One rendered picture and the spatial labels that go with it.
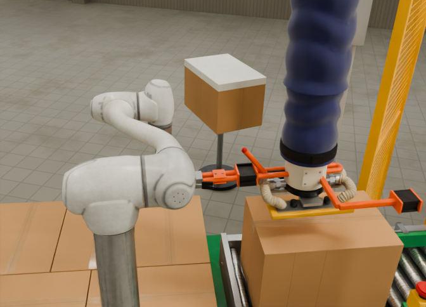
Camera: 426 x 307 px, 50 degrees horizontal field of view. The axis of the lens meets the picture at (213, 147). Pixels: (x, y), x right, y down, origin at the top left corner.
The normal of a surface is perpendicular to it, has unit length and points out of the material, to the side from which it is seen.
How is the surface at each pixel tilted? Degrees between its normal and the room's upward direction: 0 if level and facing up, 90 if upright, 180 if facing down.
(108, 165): 12
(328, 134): 82
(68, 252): 0
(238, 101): 90
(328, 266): 90
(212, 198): 0
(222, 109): 90
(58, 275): 0
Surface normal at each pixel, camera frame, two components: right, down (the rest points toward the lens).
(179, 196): 0.33, 0.39
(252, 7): -0.23, 0.47
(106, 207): 0.13, 0.33
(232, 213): 0.04, -0.87
